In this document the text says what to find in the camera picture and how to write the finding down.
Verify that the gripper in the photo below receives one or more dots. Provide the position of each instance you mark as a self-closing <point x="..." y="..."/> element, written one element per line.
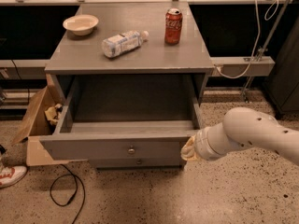
<point x="201" y="144"/>

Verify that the grey top drawer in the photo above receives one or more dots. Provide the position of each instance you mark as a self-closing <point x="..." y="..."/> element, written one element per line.
<point x="112" y="117"/>

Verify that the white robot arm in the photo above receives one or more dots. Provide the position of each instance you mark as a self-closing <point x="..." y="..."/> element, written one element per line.
<point x="242" y="128"/>

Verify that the dark grey cabinet right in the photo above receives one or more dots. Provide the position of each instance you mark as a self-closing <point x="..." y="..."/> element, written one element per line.
<point x="282" y="86"/>

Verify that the metal stand pole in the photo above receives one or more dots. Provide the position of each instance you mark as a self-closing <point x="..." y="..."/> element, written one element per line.
<point x="257" y="54"/>

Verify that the clear plastic water bottle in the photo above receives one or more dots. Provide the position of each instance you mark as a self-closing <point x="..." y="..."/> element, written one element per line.
<point x="124" y="42"/>

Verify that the red cola can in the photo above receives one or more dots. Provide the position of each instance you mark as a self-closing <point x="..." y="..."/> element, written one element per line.
<point x="173" y="24"/>

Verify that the crumpled paper in box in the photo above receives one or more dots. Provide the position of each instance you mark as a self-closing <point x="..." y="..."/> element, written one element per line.
<point x="53" y="114"/>

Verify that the brown cardboard box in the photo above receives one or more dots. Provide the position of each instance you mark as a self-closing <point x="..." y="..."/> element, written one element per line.
<point x="34" y="127"/>

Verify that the white bowl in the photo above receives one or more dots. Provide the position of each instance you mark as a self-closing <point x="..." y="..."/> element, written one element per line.
<point x="81" y="24"/>

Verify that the white and red shoe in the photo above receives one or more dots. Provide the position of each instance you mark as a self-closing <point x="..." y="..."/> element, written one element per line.
<point x="11" y="175"/>

